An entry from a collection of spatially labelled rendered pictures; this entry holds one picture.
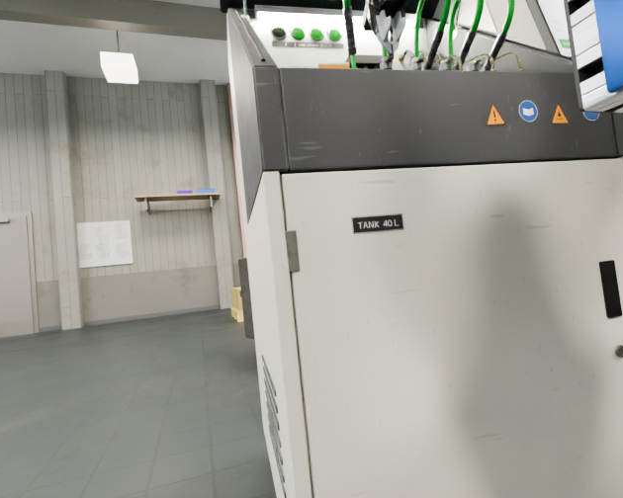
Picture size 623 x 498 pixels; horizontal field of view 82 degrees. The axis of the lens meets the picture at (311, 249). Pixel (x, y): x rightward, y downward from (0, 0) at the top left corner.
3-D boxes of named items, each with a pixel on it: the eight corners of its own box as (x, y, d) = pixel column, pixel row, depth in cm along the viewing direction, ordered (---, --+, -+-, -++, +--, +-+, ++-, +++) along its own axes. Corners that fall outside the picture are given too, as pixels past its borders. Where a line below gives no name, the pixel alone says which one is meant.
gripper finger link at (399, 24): (400, 41, 79) (396, 0, 79) (390, 56, 85) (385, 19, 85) (413, 41, 79) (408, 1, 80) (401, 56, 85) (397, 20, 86)
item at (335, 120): (289, 170, 53) (278, 65, 54) (285, 178, 58) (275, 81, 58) (618, 155, 67) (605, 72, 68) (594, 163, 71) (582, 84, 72)
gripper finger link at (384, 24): (388, 40, 78) (383, -1, 79) (377, 56, 84) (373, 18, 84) (400, 41, 79) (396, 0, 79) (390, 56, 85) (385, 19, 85)
